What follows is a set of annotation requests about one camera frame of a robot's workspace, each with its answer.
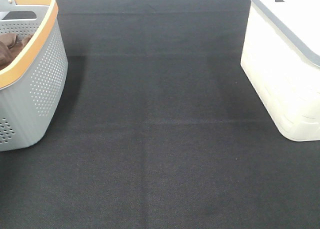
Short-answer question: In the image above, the grey perforated basket orange rim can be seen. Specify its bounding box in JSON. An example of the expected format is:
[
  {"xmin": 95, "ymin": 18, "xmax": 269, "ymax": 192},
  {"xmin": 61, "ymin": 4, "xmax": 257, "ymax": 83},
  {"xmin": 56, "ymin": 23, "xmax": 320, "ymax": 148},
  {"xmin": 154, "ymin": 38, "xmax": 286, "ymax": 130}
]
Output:
[{"xmin": 0, "ymin": 0, "xmax": 68, "ymax": 151}]

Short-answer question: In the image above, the white plastic bin grey rim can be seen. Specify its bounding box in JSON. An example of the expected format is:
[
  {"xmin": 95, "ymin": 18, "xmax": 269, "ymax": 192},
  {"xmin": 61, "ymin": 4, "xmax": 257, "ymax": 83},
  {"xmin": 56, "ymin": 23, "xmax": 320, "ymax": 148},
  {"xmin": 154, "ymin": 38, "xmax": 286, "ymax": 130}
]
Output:
[{"xmin": 240, "ymin": 0, "xmax": 320, "ymax": 142}]

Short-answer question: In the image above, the brown cloth in basket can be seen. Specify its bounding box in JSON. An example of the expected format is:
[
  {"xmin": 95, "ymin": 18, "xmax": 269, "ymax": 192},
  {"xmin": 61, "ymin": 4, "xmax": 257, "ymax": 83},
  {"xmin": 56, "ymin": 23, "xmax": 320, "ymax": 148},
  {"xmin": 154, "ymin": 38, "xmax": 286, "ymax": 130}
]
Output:
[{"xmin": 0, "ymin": 33, "xmax": 33, "ymax": 70}]

